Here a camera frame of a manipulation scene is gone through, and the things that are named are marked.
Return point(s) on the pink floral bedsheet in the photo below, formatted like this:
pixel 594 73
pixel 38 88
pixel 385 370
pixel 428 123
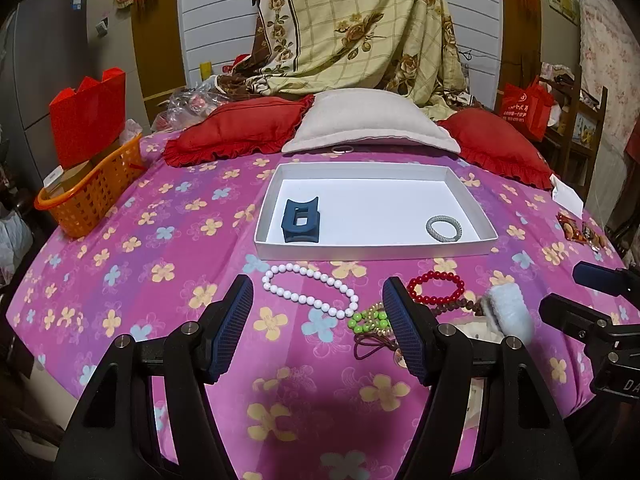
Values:
pixel 175 240

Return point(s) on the red printed gift bag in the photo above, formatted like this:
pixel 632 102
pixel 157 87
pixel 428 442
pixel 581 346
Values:
pixel 525 107

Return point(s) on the floral checked blanket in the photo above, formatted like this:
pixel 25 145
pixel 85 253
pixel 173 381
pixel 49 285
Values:
pixel 350 20

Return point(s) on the pale fluffy scrunchie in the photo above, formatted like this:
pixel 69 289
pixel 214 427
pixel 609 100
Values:
pixel 507 312

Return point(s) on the beige pillow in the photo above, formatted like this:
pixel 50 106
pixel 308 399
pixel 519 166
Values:
pixel 360 120

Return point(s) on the blue hair claw clip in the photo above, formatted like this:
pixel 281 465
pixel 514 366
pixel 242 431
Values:
pixel 300 222

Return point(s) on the brown wooden door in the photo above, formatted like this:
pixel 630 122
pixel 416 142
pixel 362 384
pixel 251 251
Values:
pixel 160 60

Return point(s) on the clear plastic bag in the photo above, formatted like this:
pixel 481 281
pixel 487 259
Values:
pixel 185 105

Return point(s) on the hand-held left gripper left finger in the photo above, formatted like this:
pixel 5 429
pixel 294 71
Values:
pixel 235 320

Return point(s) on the red ruffled pillow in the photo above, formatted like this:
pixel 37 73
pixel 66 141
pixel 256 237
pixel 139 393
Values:
pixel 235 127
pixel 495 145

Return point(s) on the white plastic bag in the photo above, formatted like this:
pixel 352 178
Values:
pixel 12 240

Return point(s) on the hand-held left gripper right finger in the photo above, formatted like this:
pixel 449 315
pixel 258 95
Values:
pixel 405 330

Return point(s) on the white shallow cardboard box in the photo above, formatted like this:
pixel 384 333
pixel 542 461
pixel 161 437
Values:
pixel 375 200

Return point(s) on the yellow tag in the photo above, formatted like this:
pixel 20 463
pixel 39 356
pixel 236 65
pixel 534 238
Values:
pixel 205 71

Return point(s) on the orange plastic basket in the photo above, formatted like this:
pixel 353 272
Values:
pixel 100 190

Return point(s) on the white paper sheet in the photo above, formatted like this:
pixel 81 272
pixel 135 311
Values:
pixel 567 195

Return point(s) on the red paper bag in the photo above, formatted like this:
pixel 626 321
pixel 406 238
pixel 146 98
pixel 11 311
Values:
pixel 87 120

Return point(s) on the grey refrigerator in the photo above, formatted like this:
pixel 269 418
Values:
pixel 45 60

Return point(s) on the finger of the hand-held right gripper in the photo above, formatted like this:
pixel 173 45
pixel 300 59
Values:
pixel 575 317
pixel 600 280

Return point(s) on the wooden shelf rack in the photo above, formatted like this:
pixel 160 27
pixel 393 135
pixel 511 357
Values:
pixel 595 120

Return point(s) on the pink floral curtain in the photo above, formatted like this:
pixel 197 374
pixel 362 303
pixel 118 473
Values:
pixel 610 60

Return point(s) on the white card box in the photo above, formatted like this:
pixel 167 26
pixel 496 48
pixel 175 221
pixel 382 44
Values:
pixel 62 180

